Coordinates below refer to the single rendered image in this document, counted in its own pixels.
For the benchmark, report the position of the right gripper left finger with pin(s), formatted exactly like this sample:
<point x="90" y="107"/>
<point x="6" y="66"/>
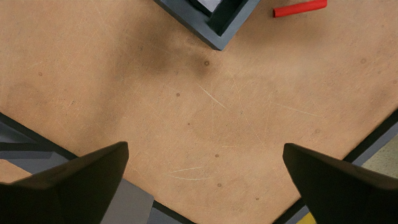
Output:
<point x="77" y="192"/>

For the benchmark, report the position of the red peg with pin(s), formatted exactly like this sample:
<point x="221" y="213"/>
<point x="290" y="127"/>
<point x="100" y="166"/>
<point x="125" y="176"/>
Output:
<point x="299" y="8"/>

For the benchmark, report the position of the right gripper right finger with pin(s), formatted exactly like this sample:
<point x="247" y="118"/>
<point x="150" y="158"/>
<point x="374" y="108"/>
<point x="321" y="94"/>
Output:
<point x="337" y="192"/>

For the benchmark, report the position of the white square plate with hole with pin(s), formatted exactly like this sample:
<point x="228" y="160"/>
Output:
<point x="207" y="6"/>

